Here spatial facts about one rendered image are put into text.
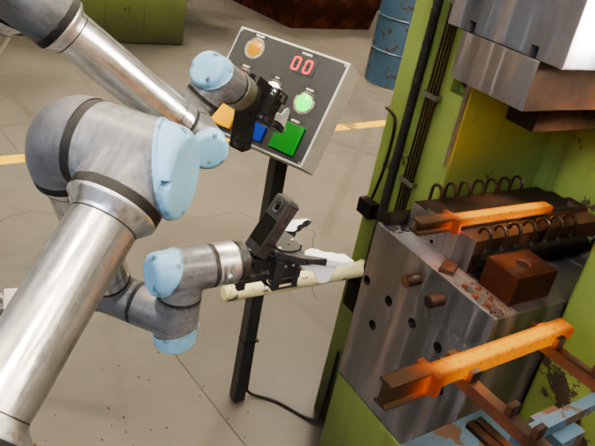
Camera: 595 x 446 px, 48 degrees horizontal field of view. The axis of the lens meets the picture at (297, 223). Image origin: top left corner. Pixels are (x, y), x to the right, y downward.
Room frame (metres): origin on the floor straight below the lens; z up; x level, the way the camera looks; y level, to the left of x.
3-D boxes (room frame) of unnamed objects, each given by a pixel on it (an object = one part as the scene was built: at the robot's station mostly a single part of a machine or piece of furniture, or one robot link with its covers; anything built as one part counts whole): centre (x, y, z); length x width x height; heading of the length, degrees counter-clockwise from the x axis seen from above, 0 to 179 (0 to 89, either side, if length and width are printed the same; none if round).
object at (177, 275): (0.92, 0.17, 0.98); 0.11 x 0.08 x 0.09; 126
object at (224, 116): (1.64, 0.24, 1.01); 0.07 x 0.05 x 0.07; 61
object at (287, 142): (1.54, 0.06, 1.01); 0.07 x 0.05 x 0.07; 61
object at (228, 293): (1.52, -0.03, 0.62); 0.44 x 0.05 x 0.05; 126
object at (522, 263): (1.18, -0.46, 0.95); 0.12 x 0.09 x 0.07; 126
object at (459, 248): (1.41, -0.48, 0.96); 0.42 x 0.20 x 0.09; 126
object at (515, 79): (1.41, -0.48, 1.32); 0.42 x 0.20 x 0.10; 126
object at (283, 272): (1.01, 0.04, 0.97); 0.12 x 0.08 x 0.09; 126
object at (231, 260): (0.96, 0.11, 0.98); 0.08 x 0.05 x 0.08; 36
